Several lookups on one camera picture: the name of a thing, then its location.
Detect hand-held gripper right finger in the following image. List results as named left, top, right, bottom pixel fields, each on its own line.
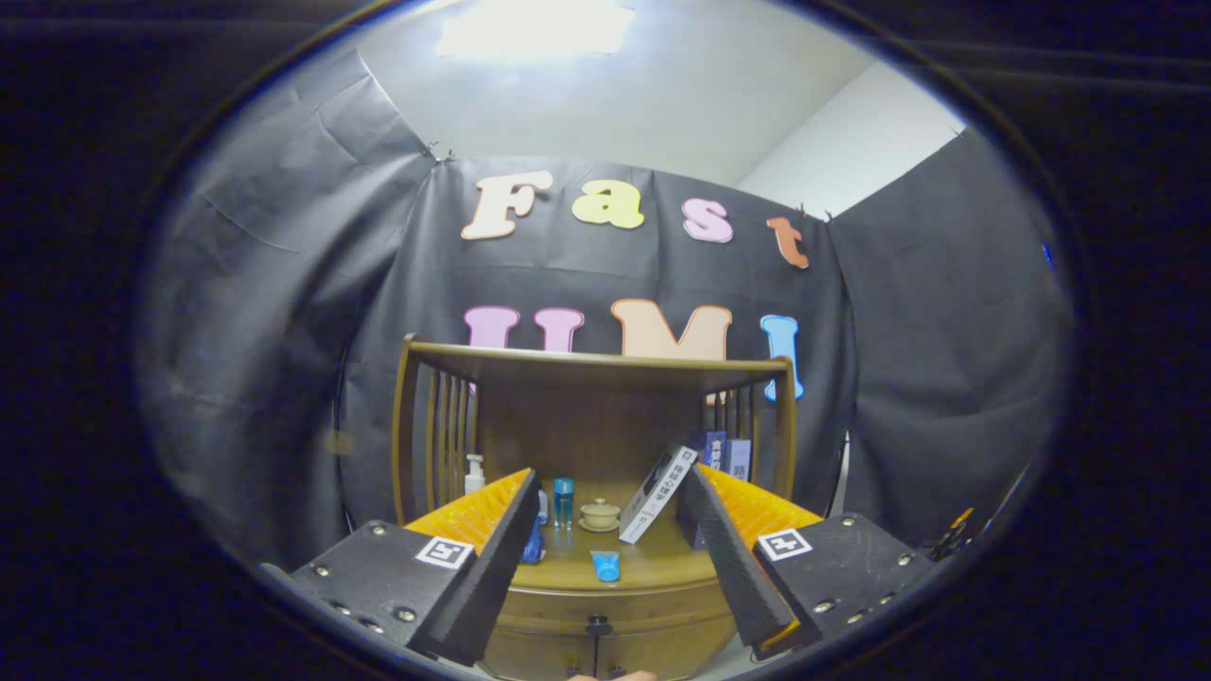
left=676, top=462, right=942, bottom=663

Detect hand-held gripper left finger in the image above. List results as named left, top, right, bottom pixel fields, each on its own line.
left=289, top=466, right=543, bottom=668

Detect wooden countertop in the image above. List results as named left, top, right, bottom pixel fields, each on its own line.
left=516, top=511, right=720, bottom=592

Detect wooden cabinet door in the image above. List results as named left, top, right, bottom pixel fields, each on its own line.
left=485, top=627, right=598, bottom=681
left=598, top=620, right=736, bottom=681

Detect wooden cabinet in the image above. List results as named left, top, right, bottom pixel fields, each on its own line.
left=393, top=333, right=799, bottom=681

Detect white book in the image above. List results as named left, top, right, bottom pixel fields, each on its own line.
left=619, top=445, right=699, bottom=545

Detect orange and black device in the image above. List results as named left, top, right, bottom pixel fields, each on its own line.
left=932, top=508, right=975, bottom=559

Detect black backdrop cloth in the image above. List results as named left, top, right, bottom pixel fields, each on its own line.
left=137, top=47, right=1075, bottom=578

